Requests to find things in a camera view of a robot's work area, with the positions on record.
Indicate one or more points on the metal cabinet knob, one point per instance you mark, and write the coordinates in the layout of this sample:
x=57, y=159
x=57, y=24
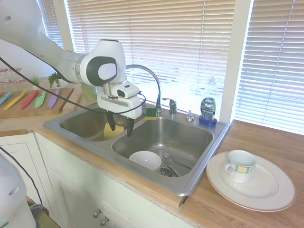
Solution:
x=96, y=213
x=104, y=221

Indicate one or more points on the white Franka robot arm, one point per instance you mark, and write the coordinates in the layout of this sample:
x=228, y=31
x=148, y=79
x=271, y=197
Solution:
x=59, y=57

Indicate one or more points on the blue Dawn dish soap bottle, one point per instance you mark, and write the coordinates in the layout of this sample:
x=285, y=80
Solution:
x=208, y=109

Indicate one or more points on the purple knife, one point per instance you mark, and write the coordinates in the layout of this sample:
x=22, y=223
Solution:
x=53, y=98

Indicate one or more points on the clear plastic bottle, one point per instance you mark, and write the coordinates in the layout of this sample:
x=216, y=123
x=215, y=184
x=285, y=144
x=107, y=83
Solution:
x=210, y=86

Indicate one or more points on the yellow and green sponge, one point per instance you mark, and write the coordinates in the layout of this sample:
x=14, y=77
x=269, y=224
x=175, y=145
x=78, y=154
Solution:
x=152, y=114

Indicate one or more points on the white ceramic bowl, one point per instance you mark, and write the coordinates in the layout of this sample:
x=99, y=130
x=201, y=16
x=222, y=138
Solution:
x=145, y=160

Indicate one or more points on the stainless steel double sink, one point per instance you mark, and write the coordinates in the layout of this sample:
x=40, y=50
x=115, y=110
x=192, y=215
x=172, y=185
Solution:
x=166, y=133

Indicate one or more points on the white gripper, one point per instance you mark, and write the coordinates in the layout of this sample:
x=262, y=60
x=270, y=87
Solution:
x=118, y=104

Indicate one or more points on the teal knife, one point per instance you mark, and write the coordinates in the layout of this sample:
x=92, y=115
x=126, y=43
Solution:
x=6, y=97

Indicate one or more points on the white kitchen cabinet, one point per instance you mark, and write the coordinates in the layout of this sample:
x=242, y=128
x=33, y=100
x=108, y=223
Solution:
x=71, y=185

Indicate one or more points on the white teacup with plaid band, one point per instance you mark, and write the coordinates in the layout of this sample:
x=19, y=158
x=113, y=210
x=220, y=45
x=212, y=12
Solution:
x=241, y=169

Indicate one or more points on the metal sink drain strainer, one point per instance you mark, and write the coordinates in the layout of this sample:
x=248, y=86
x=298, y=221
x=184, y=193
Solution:
x=168, y=171

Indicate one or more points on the red knife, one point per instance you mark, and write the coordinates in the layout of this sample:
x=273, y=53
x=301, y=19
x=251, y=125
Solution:
x=29, y=99

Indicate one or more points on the white window blind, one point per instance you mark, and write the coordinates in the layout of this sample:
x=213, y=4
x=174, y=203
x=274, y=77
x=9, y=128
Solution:
x=166, y=35
x=53, y=21
x=273, y=59

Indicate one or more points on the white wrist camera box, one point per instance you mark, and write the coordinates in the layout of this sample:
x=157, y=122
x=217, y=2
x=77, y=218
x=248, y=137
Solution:
x=129, y=90

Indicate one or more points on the small green potted plant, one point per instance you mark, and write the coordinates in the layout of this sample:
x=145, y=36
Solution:
x=35, y=80
x=54, y=79

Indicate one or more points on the yellow plastic cup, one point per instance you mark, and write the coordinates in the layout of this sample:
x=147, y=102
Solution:
x=119, y=130

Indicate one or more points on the glass jar red checked lid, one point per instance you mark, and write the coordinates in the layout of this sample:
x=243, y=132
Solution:
x=18, y=76
x=5, y=76

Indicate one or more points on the chrome gooseneck faucet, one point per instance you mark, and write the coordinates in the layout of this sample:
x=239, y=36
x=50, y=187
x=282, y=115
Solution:
x=155, y=78

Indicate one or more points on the white dinner plate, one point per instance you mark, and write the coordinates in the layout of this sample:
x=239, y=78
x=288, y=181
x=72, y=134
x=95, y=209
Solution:
x=261, y=197

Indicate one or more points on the yellow knife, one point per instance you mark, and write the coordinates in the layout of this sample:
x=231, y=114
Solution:
x=15, y=101

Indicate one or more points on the green knife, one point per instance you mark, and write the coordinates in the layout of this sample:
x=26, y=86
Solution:
x=40, y=100

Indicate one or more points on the wooden cutting board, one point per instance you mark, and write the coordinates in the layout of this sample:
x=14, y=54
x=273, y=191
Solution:
x=35, y=112

